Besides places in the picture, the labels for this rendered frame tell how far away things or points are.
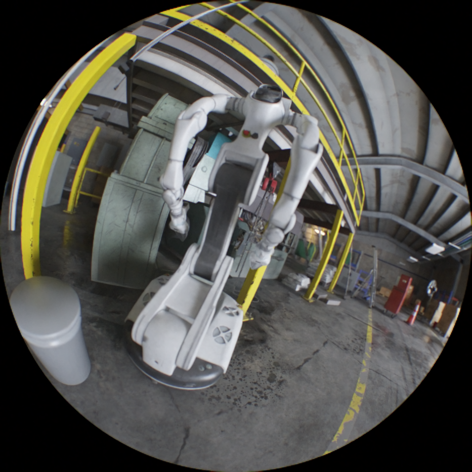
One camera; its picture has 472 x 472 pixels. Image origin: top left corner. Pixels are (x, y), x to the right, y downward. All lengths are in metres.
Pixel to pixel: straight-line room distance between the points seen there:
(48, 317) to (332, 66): 5.52
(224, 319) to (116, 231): 0.96
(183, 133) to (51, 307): 0.76
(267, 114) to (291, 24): 4.18
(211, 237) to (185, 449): 0.97
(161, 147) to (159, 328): 1.16
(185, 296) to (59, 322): 0.50
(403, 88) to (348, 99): 1.90
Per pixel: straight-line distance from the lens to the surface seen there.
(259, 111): 0.76
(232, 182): 0.62
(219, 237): 0.69
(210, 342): 0.76
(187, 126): 0.62
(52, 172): 3.58
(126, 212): 1.22
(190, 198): 1.88
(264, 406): 0.98
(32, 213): 1.03
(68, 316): 0.60
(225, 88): 1.77
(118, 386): 0.87
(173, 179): 0.62
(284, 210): 0.52
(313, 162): 0.53
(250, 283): 1.35
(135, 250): 1.29
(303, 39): 4.85
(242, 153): 0.67
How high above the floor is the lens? 0.80
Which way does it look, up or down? 4 degrees down
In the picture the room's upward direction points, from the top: 20 degrees clockwise
